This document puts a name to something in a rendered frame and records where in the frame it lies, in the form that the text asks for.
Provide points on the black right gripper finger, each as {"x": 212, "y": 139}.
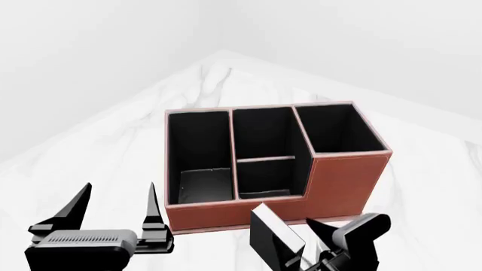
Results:
{"x": 320, "y": 230}

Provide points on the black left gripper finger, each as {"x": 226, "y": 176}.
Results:
{"x": 152, "y": 214}
{"x": 71, "y": 211}

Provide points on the black and white box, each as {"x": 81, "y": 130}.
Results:
{"x": 272, "y": 237}

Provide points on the brown leather desk caddy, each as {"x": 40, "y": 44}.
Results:
{"x": 339, "y": 186}

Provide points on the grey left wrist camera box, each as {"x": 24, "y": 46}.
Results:
{"x": 86, "y": 239}

